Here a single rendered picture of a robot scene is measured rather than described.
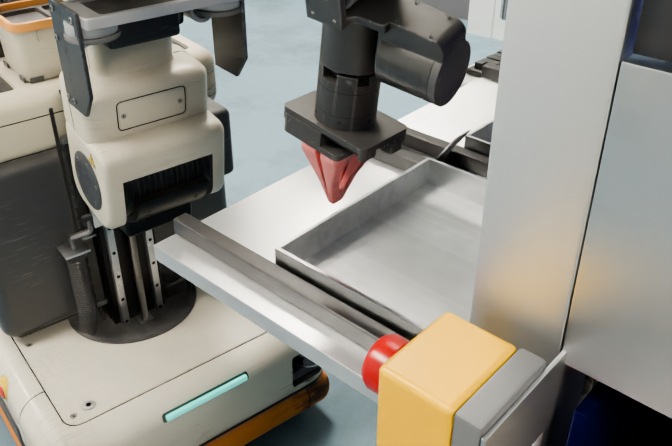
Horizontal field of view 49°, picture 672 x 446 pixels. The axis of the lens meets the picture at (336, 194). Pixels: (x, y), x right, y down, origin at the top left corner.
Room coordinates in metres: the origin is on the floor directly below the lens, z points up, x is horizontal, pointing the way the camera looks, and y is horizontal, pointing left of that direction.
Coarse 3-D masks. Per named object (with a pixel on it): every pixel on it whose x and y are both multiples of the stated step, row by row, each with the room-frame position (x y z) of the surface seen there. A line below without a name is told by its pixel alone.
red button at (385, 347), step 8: (384, 336) 0.36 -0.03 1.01; (392, 336) 0.36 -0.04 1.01; (400, 336) 0.37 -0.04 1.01; (376, 344) 0.36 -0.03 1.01; (384, 344) 0.36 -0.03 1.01; (392, 344) 0.36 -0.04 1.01; (400, 344) 0.36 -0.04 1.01; (368, 352) 0.36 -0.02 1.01; (376, 352) 0.35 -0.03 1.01; (384, 352) 0.35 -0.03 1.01; (392, 352) 0.35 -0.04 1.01; (368, 360) 0.35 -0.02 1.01; (376, 360) 0.35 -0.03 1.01; (384, 360) 0.35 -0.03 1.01; (368, 368) 0.35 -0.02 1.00; (376, 368) 0.34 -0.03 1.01; (368, 376) 0.34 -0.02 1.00; (376, 376) 0.34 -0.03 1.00; (368, 384) 0.34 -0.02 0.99; (376, 384) 0.34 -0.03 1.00; (376, 392) 0.34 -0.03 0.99
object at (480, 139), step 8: (480, 128) 0.88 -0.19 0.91; (488, 128) 0.89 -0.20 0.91; (472, 136) 0.86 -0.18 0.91; (480, 136) 0.88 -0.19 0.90; (488, 136) 0.90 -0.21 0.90; (464, 144) 0.86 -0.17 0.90; (472, 144) 0.85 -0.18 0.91; (480, 144) 0.84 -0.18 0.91; (488, 144) 0.83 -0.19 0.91; (480, 152) 0.84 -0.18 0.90; (488, 152) 0.83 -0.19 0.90
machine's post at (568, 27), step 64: (512, 0) 0.38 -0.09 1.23; (576, 0) 0.36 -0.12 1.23; (640, 0) 0.35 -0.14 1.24; (512, 64) 0.38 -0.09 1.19; (576, 64) 0.35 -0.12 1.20; (512, 128) 0.37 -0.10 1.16; (576, 128) 0.35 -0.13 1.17; (512, 192) 0.37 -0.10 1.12; (576, 192) 0.35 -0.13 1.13; (512, 256) 0.37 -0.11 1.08; (576, 256) 0.34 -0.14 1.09; (512, 320) 0.36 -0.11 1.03; (576, 384) 0.37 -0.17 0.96
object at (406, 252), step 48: (384, 192) 0.73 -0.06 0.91; (432, 192) 0.77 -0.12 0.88; (480, 192) 0.74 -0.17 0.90; (288, 240) 0.62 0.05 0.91; (336, 240) 0.67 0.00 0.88; (384, 240) 0.67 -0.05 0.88; (432, 240) 0.67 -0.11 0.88; (336, 288) 0.55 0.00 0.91; (384, 288) 0.58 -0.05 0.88; (432, 288) 0.58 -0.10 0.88
